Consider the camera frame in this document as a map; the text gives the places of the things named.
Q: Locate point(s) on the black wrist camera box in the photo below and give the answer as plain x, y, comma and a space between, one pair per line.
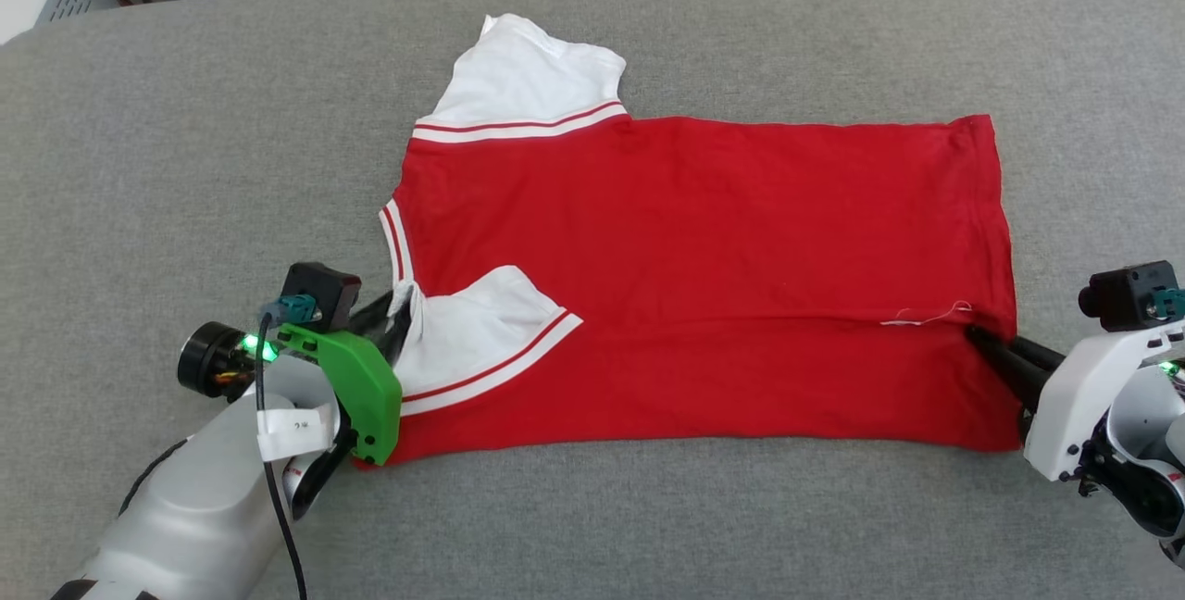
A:
324, 290
1125, 294

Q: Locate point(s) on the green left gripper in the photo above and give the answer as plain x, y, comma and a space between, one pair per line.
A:
366, 396

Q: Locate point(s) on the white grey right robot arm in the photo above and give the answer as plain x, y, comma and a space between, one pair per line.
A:
1148, 452

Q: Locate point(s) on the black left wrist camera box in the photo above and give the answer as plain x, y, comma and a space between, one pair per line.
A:
324, 290

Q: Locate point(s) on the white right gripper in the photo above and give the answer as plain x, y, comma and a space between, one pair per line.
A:
1065, 406

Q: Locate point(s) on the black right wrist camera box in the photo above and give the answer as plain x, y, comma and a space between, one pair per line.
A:
1125, 294

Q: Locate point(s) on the red and white shirt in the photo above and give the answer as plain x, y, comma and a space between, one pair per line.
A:
694, 285

